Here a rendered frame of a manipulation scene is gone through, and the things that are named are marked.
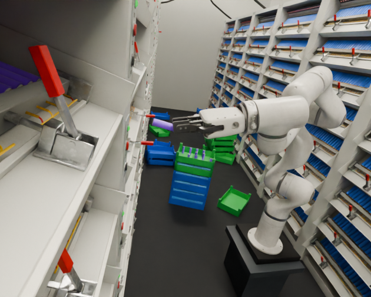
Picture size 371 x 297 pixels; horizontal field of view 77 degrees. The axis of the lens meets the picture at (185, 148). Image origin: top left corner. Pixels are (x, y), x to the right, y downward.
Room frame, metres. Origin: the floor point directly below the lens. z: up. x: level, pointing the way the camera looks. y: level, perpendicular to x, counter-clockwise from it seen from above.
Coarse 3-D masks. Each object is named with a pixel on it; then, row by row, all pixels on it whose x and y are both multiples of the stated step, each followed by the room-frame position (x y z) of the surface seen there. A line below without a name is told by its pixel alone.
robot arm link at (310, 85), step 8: (312, 72) 0.79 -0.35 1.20; (296, 80) 0.73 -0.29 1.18; (304, 80) 0.72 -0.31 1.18; (312, 80) 0.74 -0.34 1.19; (320, 80) 0.76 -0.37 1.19; (288, 88) 0.71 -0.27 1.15; (296, 88) 0.69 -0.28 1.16; (304, 88) 0.69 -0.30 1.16; (312, 88) 0.70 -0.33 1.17; (320, 88) 0.75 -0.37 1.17; (288, 96) 0.70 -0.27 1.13; (304, 96) 0.68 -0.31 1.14; (312, 96) 0.69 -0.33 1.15; (296, 128) 0.65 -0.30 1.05; (288, 136) 0.63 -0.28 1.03; (264, 144) 0.58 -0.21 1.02; (272, 144) 0.57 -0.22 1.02; (280, 144) 0.57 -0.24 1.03; (288, 144) 0.61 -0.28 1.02; (264, 152) 0.58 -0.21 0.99; (272, 152) 0.58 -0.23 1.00; (280, 152) 0.59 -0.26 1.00
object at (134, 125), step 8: (136, 96) 1.01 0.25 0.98; (136, 104) 1.01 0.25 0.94; (144, 104) 1.02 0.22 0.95; (136, 128) 0.77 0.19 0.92; (128, 136) 0.68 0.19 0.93; (136, 136) 0.71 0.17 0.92; (128, 152) 0.58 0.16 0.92; (128, 160) 0.54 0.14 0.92; (128, 168) 0.43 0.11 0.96; (128, 176) 0.43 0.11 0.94
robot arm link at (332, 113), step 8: (304, 72) 0.84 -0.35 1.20; (320, 72) 0.80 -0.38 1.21; (328, 72) 0.83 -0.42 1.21; (328, 80) 0.81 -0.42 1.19; (328, 88) 0.85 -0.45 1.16; (320, 96) 0.86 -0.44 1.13; (328, 96) 0.86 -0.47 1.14; (336, 96) 0.90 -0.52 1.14; (320, 104) 0.86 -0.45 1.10; (328, 104) 0.86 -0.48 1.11; (336, 104) 0.87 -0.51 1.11; (320, 112) 0.90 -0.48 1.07; (328, 112) 0.86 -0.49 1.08; (336, 112) 0.86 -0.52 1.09; (344, 112) 0.88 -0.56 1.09; (320, 120) 0.89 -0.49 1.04; (328, 120) 0.87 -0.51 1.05; (336, 120) 0.86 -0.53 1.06; (328, 128) 0.90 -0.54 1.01
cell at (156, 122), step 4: (156, 120) 0.54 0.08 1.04; (160, 120) 0.55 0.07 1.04; (152, 124) 0.54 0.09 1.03; (156, 124) 0.54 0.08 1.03; (160, 124) 0.54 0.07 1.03; (164, 124) 0.54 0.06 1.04; (168, 124) 0.54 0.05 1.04; (172, 124) 0.55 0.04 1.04; (164, 128) 0.54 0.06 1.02; (168, 128) 0.54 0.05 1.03; (172, 128) 0.54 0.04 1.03
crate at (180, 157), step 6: (180, 144) 1.77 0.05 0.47; (180, 150) 1.77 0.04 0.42; (186, 150) 1.78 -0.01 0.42; (192, 150) 1.78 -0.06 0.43; (198, 150) 1.78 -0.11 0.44; (180, 156) 1.59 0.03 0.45; (186, 156) 1.70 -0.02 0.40; (192, 156) 1.72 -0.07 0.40; (198, 156) 1.74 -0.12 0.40; (210, 156) 1.77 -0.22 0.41; (186, 162) 1.58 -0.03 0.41; (192, 162) 1.58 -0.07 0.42; (198, 162) 1.58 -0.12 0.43; (204, 162) 1.58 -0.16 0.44; (210, 162) 1.57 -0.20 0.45; (210, 168) 1.57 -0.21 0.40
